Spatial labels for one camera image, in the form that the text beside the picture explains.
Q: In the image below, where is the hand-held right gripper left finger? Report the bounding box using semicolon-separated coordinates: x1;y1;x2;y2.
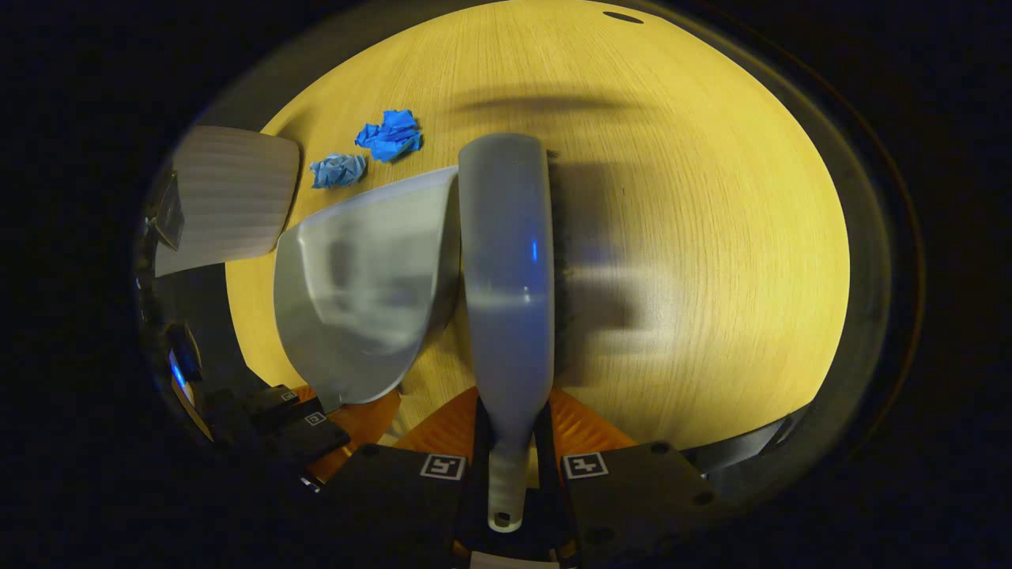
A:
312;386;495;569

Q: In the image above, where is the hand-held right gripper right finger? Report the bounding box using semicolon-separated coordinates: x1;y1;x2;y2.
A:
536;386;719;566

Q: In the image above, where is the white dustpan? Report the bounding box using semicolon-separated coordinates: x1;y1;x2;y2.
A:
274;166;462;414

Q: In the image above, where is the white garbage bin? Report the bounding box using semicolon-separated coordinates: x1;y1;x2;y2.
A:
154;125;302;278

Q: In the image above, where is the pale blue paper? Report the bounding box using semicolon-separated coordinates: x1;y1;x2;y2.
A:
309;153;369;190

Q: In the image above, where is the small white broom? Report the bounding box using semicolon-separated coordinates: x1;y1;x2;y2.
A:
457;132;572;533

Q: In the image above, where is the bright blue paper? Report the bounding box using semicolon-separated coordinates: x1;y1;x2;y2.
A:
355;109;423;164

